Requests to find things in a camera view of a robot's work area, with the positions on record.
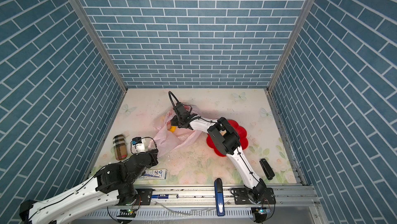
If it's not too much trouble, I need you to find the green circuit board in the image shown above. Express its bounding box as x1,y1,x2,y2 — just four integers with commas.
251,207,271,215
117,208,137,219

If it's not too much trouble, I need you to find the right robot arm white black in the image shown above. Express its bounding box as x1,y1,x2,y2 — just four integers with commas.
171,101,276,205

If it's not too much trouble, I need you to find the green circuit board right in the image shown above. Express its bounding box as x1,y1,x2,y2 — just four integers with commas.
251,207,271,215

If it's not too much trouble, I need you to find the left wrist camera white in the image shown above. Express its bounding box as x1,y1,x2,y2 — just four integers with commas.
130,137,147,154

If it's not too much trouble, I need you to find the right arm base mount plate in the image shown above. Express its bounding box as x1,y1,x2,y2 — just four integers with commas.
230,187,277,205

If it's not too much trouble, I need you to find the plaid brown cylinder case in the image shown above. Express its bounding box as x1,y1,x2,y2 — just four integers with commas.
113,135,128,161

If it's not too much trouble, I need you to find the green circuit board left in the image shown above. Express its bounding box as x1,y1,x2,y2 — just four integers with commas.
117,208,137,219

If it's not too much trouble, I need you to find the black remote-like object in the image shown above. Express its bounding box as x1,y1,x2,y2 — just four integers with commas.
259,158,275,181

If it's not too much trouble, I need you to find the pink plastic fruit bag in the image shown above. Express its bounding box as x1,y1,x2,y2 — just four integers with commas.
153,108,202,158

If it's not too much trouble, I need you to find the toothpaste box white blue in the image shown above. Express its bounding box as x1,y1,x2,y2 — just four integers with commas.
139,169,167,180

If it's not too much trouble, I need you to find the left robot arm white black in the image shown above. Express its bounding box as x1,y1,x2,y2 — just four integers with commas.
19,149,158,224

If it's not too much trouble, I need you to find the blue black stapler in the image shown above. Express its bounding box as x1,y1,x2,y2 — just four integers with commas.
214,178,225,216

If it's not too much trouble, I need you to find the aluminium front rail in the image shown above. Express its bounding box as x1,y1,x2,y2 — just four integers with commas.
66,184,320,210

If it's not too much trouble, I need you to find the red flower-shaped plate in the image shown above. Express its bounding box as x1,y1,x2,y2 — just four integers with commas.
206,117,249,157

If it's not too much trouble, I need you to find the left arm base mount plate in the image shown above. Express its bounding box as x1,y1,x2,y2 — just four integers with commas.
135,188,154,206

